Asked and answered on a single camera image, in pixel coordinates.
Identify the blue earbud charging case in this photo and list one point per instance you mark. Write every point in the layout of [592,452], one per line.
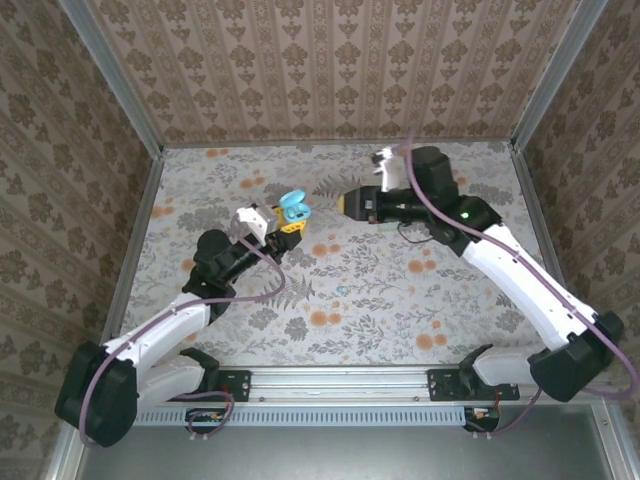
[292,200]

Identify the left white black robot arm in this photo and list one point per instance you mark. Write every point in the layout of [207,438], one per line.
[160,325]

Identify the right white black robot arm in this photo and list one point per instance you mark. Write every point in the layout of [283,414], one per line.
[525,285]

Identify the black connector box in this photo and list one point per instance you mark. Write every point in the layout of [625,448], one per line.
[205,420]
[480,420]

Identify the long aluminium extrusion beam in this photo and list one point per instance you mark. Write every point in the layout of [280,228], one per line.
[340,385]

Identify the grey metal panel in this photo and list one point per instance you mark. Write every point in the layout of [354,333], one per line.
[340,455]

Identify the aluminium table edge rail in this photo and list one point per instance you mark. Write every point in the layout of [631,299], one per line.
[537,225]
[142,215]

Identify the aluminium frame post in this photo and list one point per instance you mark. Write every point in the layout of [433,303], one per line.
[556,75]
[122,85]

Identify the aluminium lower frame rail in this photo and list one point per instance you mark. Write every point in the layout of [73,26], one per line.
[60,457]
[620,440]

